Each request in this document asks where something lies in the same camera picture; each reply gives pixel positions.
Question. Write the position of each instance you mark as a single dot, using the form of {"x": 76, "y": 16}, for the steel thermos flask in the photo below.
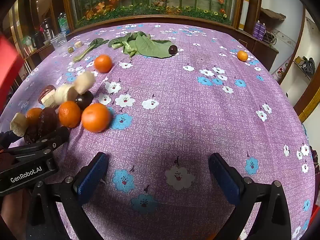
{"x": 46, "y": 30}

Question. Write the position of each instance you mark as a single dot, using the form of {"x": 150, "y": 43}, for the red plastic tray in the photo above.
{"x": 7, "y": 67}

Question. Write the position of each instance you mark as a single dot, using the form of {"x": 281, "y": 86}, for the large orange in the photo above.
{"x": 70, "y": 113}
{"x": 102, "y": 63}
{"x": 96, "y": 117}

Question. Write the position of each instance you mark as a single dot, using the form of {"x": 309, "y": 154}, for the wooden sideboard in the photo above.
{"x": 260, "y": 52}

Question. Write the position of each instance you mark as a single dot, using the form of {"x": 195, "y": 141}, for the small pale fruit cube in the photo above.
{"x": 78, "y": 44}

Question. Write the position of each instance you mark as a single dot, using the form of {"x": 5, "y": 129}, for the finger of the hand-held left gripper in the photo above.
{"x": 56, "y": 137}
{"x": 6, "y": 138}

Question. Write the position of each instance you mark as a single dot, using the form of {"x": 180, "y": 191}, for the clear plastic cup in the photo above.
{"x": 58, "y": 41}

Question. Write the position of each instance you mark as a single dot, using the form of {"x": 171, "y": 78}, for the single bok choy stalk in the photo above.
{"x": 88, "y": 50}

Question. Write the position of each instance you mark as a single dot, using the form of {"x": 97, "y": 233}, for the small orange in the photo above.
{"x": 33, "y": 116}
{"x": 242, "y": 55}

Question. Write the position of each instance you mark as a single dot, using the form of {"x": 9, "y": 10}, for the purple floral tablecloth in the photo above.
{"x": 175, "y": 105}

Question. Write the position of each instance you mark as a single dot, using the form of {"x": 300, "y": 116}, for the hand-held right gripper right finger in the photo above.
{"x": 225, "y": 180}

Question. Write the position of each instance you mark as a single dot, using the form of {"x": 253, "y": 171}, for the black bag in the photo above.
{"x": 308, "y": 66}

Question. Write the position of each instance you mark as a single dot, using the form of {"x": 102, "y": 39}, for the glass cabinet with artificial plants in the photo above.
{"x": 152, "y": 2}

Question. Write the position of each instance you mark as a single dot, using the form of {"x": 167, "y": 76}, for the peeled banana piece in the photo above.
{"x": 18, "y": 124}
{"x": 65, "y": 93}
{"x": 85, "y": 81}

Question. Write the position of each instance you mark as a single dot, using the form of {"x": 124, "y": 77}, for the dark purple plum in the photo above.
{"x": 84, "y": 100}
{"x": 172, "y": 49}

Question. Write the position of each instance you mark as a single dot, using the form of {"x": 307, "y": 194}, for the green olive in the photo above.
{"x": 70, "y": 50}

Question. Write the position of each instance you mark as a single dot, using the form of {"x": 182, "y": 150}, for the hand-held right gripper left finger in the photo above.
{"x": 92, "y": 177}

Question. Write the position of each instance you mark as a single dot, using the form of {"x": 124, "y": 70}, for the purple spray can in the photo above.
{"x": 263, "y": 31}
{"x": 256, "y": 30}

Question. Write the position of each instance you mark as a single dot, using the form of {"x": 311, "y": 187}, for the clear water bottle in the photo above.
{"x": 63, "y": 22}

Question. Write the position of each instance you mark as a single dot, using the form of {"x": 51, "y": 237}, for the bok choy bunch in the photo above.
{"x": 125, "y": 42}

